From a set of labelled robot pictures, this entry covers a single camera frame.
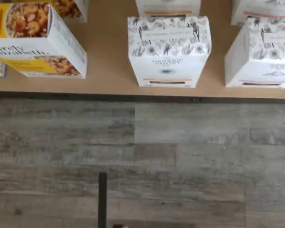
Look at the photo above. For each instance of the white box yellow strip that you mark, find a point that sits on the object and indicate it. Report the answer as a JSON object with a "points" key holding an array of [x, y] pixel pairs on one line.
{"points": [[167, 7], [168, 50]]}

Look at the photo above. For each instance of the brown wooden shelf board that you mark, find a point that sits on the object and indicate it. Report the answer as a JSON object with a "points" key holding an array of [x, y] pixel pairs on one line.
{"points": [[107, 59]]}

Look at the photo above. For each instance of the yellow granola box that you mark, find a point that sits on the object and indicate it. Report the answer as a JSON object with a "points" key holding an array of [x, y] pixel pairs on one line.
{"points": [[71, 9], [38, 47]]}

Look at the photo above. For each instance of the white box pink strip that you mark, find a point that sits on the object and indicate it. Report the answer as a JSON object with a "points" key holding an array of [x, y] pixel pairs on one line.
{"points": [[261, 54], [259, 9]]}

